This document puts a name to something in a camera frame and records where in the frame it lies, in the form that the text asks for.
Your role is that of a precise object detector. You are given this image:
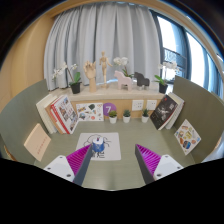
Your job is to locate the blue and white computer mouse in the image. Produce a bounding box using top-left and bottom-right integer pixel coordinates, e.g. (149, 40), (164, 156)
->
(91, 135), (105, 154)

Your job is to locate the dark-covered book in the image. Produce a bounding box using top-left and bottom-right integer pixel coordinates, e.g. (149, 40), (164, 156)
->
(149, 94), (179, 131)

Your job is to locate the white sheet with pictures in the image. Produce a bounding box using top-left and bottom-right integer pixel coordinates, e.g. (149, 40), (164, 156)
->
(75, 102), (105, 122)

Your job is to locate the white card with colourful stickers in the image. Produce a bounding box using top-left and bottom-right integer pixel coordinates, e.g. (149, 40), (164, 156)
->
(174, 118), (202, 156)

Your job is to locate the pink horse figurine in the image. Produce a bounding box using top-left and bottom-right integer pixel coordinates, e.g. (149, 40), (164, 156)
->
(113, 70), (134, 91)

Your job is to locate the grey curtain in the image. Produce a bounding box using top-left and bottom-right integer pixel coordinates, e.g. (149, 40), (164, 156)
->
(43, 2), (162, 92)

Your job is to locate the grey-green desk divider panel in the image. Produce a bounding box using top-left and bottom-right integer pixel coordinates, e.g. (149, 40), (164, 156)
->
(0, 78), (51, 158)
(171, 75), (224, 164)

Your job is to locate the wooden hand model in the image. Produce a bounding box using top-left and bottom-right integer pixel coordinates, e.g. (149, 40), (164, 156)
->
(83, 60), (98, 93)

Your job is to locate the photo-covered magazine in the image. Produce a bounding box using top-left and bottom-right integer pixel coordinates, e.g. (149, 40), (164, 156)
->
(49, 94), (80, 135)

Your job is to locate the white orchid in black pot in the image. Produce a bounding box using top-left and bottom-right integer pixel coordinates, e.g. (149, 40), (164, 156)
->
(51, 62), (83, 95)
(153, 60), (178, 95)
(112, 56), (134, 79)

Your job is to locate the window with dark frame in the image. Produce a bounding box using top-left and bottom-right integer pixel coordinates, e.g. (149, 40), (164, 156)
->
(151, 11), (224, 98)

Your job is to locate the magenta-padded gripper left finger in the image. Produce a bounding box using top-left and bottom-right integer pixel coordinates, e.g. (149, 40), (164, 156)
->
(43, 143), (94, 187)

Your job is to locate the white thick book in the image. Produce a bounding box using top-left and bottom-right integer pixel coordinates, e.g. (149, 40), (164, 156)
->
(164, 92), (185, 130)

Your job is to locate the wooden desk shelf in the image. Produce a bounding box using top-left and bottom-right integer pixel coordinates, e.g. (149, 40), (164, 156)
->
(49, 81), (168, 121)

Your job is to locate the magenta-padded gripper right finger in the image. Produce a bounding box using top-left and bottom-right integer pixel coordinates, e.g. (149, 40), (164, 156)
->
(134, 143), (184, 185)

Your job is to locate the wooden mannequin figure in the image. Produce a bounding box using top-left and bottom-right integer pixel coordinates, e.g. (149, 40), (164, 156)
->
(98, 50), (113, 90)

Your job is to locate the purple round number sign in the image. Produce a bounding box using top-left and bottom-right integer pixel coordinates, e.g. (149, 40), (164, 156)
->
(102, 102), (118, 117)

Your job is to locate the small succulent in white pot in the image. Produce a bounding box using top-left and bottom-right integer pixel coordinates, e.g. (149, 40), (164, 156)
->
(108, 109), (118, 125)
(122, 109), (132, 124)
(141, 108), (150, 124)

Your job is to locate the black horse figurine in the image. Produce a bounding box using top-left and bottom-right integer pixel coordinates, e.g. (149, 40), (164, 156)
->
(134, 71), (151, 91)

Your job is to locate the beige leaning card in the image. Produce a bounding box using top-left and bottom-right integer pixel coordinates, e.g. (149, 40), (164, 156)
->
(23, 123), (52, 163)

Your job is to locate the orange-covered book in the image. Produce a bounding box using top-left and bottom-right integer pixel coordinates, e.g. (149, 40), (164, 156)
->
(44, 99), (66, 135)

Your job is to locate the white wall socket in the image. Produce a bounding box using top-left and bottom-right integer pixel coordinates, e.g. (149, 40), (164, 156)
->
(146, 99), (158, 111)
(131, 99), (145, 112)

